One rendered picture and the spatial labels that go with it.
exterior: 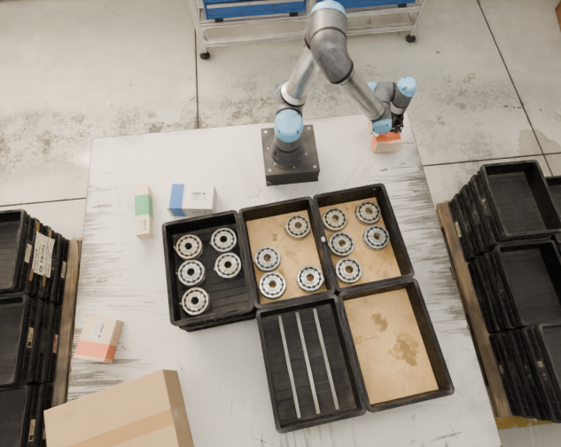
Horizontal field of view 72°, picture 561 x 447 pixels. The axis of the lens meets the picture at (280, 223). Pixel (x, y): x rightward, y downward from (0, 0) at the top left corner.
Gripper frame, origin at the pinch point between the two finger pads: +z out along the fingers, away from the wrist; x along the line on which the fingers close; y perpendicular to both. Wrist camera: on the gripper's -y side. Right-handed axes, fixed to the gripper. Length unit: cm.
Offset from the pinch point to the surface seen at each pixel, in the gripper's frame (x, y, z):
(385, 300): -18, 80, -6
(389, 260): -13, 64, -6
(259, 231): -64, 47, -6
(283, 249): -55, 55, -6
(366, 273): -23, 69, -6
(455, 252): 49, 46, 63
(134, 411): -110, 108, -13
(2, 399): -196, 99, 50
